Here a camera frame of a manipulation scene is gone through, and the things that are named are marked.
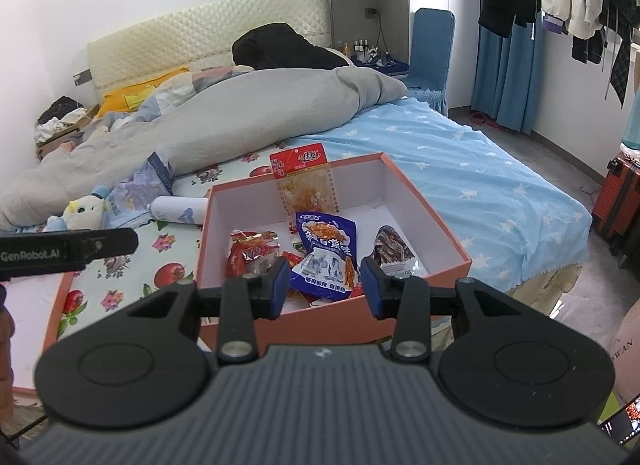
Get red topped clear packet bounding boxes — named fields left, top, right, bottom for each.
left=269, top=144, right=342, bottom=223

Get black clothing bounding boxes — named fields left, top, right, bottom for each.
left=232, top=22, right=353, bottom=71

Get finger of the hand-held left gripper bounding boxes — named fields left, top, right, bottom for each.
left=65, top=228, right=140, bottom=273

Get white bottle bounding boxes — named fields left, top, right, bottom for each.
left=150, top=195, right=210, bottom=226

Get cream bed skirt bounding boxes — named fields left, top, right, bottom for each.
left=505, top=260, right=586, bottom=318

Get cream printed garment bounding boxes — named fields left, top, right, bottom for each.
left=606, top=302, right=640, bottom=398

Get grey blanket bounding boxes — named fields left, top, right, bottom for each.
left=0, top=65, right=408, bottom=231

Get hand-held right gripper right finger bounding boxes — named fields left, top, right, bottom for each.
left=360, top=256, right=526, bottom=363

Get white and blue plush toy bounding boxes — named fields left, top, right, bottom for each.
left=44, top=185, right=112, bottom=232

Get cream padded headboard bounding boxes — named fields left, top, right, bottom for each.
left=87, top=0, right=333, bottom=96

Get deep pink cardboard box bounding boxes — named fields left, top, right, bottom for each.
left=194, top=152, right=473, bottom=346

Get brown cardboard box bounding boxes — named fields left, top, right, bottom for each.
left=36, top=105, right=101, bottom=162

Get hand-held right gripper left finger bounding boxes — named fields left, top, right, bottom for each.
left=127, top=256, right=292, bottom=366

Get person's left hand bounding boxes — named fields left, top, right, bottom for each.
left=0, top=307, right=16, bottom=396

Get blue curtain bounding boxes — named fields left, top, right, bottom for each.
left=471, top=10, right=547, bottom=135

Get large purple snack bag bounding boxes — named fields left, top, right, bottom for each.
left=106, top=151, right=175, bottom=226

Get red suitcase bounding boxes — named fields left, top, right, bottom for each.
left=591, top=152, right=640, bottom=268

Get floral bed sheet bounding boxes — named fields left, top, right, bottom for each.
left=10, top=148, right=281, bottom=346

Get blue tray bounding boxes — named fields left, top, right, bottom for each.
left=350, top=56, right=410, bottom=70

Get row of small bottles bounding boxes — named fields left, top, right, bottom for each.
left=344, top=38, right=383, bottom=58

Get shallow pink box lid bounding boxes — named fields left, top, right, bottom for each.
left=9, top=269, right=76, bottom=396

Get blue and white snack packet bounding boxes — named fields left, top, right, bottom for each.
left=289, top=210, right=362, bottom=302

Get pile of clothes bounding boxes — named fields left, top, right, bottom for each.
left=34, top=95, right=88, bottom=143

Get blue covered chair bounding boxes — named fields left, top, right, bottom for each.
left=397, top=8, right=457, bottom=116

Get clear dried fish packet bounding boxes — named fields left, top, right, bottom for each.
left=371, top=224, right=430, bottom=278

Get yellow pillow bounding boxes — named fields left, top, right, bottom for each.
left=97, top=68, right=191, bottom=118

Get smartphone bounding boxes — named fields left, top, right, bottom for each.
left=597, top=392, right=640, bottom=446

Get plaid hanging clothes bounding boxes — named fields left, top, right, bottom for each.
left=570, top=0, right=640, bottom=106

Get red packet with oval label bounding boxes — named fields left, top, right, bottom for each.
left=227, top=229, right=280, bottom=280

